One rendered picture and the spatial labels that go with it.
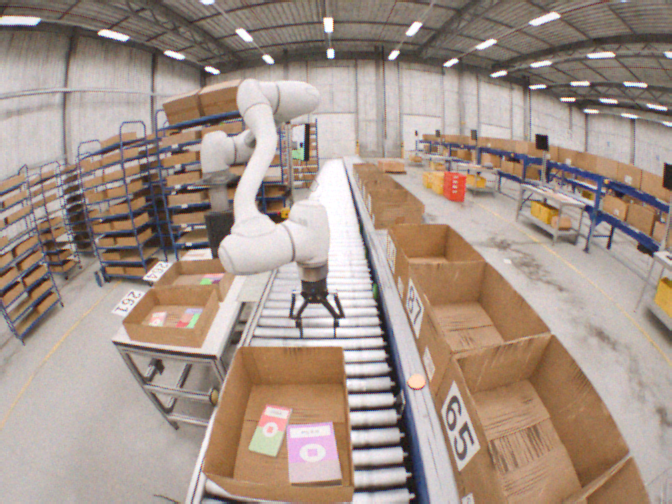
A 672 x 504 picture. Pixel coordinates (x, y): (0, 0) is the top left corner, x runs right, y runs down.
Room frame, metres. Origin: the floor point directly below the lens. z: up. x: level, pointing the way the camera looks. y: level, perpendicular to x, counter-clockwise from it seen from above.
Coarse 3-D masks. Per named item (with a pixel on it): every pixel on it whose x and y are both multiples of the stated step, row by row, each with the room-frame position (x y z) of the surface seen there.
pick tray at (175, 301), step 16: (176, 288) 0.94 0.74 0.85; (192, 288) 0.94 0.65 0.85; (208, 288) 0.94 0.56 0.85; (144, 304) 0.84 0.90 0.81; (160, 304) 0.93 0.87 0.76; (176, 304) 0.93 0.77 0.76; (192, 304) 0.94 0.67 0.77; (208, 304) 0.84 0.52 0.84; (128, 320) 0.70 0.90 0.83; (144, 320) 0.79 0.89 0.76; (176, 320) 0.81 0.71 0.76; (208, 320) 0.80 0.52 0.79; (128, 336) 0.65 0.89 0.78; (144, 336) 0.65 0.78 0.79; (160, 336) 0.66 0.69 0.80; (176, 336) 0.66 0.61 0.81; (192, 336) 0.67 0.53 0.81
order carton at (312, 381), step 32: (256, 352) 0.52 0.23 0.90; (288, 352) 0.53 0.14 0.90; (320, 352) 0.53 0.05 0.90; (256, 384) 0.52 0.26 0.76; (288, 384) 0.52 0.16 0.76; (320, 384) 0.53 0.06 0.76; (224, 416) 0.31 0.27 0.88; (256, 416) 0.39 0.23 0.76; (320, 416) 0.40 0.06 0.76; (224, 448) 0.24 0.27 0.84; (352, 448) 0.23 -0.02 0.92; (224, 480) 0.14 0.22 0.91; (256, 480) 0.19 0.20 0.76; (288, 480) 0.20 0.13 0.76; (352, 480) 0.15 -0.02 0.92
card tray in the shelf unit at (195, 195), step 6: (192, 192) 2.65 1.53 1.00; (198, 192) 2.34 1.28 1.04; (204, 192) 2.43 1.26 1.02; (174, 198) 2.36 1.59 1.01; (180, 198) 2.35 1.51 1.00; (186, 198) 2.35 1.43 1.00; (192, 198) 2.35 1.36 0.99; (198, 198) 2.34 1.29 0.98; (204, 198) 2.41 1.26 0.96; (174, 204) 2.36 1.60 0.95; (180, 204) 2.36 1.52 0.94
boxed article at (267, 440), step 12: (276, 408) 0.42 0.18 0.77; (288, 408) 0.42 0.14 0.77; (264, 420) 0.37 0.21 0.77; (276, 420) 0.38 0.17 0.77; (288, 420) 0.38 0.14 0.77; (264, 432) 0.34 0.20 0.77; (276, 432) 0.34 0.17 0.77; (252, 444) 0.29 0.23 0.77; (264, 444) 0.30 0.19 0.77; (276, 444) 0.30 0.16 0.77; (276, 456) 0.27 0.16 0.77
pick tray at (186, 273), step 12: (180, 264) 1.23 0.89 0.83; (192, 264) 1.24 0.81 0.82; (204, 264) 1.25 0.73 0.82; (216, 264) 1.25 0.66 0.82; (168, 276) 1.12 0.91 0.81; (180, 276) 1.22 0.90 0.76; (192, 276) 1.22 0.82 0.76; (228, 276) 1.12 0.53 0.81; (156, 288) 0.96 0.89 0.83; (168, 288) 0.96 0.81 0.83; (216, 288) 0.98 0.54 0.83; (228, 288) 1.09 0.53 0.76
